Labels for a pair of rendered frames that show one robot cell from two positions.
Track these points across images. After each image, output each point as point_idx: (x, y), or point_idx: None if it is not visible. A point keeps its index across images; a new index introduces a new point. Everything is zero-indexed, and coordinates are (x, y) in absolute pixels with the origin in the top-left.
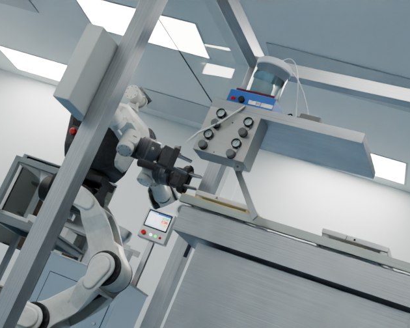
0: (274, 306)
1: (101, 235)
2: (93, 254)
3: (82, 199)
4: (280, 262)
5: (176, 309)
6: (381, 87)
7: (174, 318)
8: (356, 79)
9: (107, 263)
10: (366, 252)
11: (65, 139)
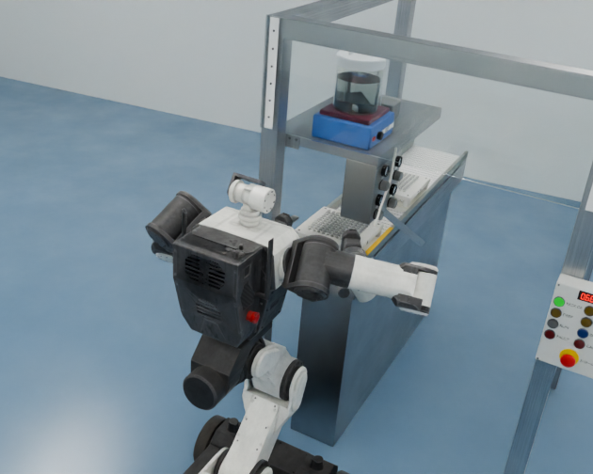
0: None
1: (280, 363)
2: (280, 383)
3: (272, 359)
4: (400, 246)
5: (348, 342)
6: (365, 0)
7: (348, 348)
8: (352, 0)
9: (306, 375)
10: (428, 194)
11: (242, 333)
